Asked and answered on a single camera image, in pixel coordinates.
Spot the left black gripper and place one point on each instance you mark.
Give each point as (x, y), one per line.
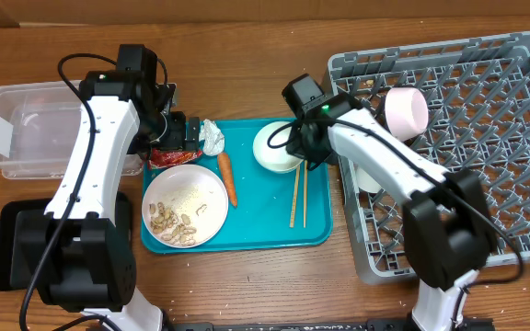
(176, 139)

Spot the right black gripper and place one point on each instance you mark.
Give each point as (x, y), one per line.
(298, 147)

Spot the wooden chopstick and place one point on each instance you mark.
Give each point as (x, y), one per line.
(305, 186)
(295, 194)

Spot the red snack wrapper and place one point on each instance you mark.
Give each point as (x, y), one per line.
(166, 159)

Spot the white bowl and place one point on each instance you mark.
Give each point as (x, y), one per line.
(276, 160)

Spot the pink bowl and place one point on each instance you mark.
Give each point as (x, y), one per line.
(406, 112)

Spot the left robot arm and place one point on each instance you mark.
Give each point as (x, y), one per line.
(78, 257)

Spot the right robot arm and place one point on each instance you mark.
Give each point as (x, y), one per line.
(447, 236)

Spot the crumpled white tissue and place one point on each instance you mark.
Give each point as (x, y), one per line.
(212, 137)

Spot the orange carrot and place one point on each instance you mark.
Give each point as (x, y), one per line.
(226, 171)

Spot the large white plate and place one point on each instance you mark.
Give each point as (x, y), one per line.
(193, 190)

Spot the white paper cup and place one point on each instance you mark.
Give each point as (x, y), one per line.
(365, 182)

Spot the teal plastic tray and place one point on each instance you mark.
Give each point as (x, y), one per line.
(262, 218)

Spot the pile of peanuts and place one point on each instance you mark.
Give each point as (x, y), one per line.
(170, 227)

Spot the clear plastic bin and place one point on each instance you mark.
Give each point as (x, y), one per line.
(44, 129)

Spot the grey dish rack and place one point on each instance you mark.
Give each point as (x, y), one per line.
(478, 93)

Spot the black bin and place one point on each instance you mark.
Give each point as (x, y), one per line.
(14, 274)

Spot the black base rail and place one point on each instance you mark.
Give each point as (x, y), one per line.
(386, 324)

